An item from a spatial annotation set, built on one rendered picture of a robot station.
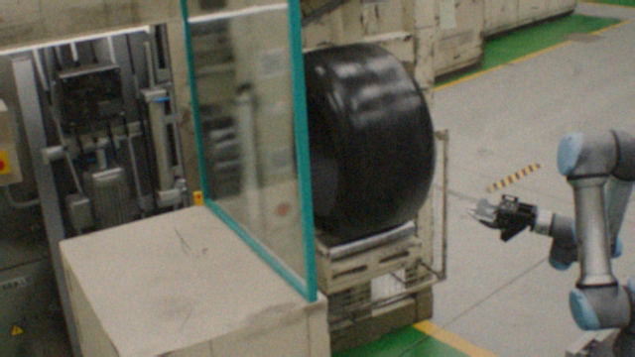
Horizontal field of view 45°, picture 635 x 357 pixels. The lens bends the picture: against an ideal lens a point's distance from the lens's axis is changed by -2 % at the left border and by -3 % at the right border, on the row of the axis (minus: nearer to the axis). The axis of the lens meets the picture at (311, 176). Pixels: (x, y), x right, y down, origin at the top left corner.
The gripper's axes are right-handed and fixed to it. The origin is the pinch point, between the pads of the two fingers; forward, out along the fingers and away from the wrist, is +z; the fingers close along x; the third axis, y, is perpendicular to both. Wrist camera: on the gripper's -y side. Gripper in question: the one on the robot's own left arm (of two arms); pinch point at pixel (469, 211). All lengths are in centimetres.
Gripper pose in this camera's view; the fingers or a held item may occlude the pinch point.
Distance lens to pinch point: 243.3
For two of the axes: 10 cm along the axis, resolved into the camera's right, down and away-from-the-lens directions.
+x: -3.5, 6.8, -6.4
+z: -9.4, -2.0, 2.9
